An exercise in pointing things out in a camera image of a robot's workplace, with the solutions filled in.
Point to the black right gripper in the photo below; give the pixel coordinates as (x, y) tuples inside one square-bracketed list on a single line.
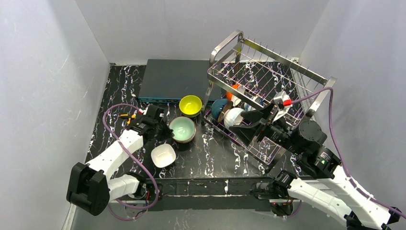
[(263, 125)]

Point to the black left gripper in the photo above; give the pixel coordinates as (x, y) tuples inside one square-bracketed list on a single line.
[(156, 115)]

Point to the pale green celadon bowl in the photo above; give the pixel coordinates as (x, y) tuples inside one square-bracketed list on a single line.
[(183, 128)]

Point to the white round bowl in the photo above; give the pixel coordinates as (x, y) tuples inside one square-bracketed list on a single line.
[(233, 117)]

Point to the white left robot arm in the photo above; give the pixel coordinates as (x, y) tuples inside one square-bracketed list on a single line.
[(91, 185)]

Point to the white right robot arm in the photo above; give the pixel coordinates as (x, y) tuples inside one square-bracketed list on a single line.
[(349, 201)]

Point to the stainless steel dish rack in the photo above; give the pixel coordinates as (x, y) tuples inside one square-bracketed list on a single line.
[(253, 74)]

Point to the white square bowl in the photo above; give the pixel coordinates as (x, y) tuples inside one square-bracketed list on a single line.
[(163, 155)]

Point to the yellow bowl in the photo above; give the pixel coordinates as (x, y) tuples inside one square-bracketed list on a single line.
[(190, 105)]

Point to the orange black small tool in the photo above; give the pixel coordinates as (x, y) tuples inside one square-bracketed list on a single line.
[(127, 117)]

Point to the dark teal network switch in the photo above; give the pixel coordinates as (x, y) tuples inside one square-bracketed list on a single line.
[(174, 79)]

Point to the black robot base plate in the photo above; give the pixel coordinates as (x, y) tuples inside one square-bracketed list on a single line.
[(221, 193)]

